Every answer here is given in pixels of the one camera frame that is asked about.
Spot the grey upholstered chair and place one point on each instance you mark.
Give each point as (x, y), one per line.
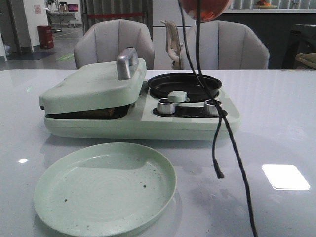
(228, 45)
(104, 41)

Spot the left grey upholstered chair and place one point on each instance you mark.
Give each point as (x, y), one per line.
(104, 41)

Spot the fruit plate on counter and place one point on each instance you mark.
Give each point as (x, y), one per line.
(263, 4)

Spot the right silver control knob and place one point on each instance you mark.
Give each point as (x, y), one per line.
(210, 109)

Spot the right grey upholstered chair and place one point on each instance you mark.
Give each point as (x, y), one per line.
(228, 45)

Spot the beige office chair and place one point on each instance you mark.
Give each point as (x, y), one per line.
(173, 46)

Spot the silver control knob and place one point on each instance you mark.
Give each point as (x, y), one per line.
(210, 109)
(165, 107)

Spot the mint green sandwich maker lid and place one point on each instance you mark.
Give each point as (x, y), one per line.
(98, 86)

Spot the black round frying pan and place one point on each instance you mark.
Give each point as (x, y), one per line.
(164, 84)

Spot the pink bowl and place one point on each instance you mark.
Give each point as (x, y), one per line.
(208, 9)

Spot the mint green breakfast maker base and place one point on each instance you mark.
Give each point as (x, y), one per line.
(141, 122)

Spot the white bread slice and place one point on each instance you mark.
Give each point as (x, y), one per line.
(96, 114)

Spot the mint green round plate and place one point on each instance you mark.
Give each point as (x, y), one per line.
(105, 190)

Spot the dark washing machine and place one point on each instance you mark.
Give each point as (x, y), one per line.
(302, 39)

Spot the left silver control knob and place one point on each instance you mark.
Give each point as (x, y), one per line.
(165, 107)

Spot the white cabinet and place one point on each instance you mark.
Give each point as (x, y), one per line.
(164, 10)

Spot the red bin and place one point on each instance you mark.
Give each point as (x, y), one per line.
(45, 36)

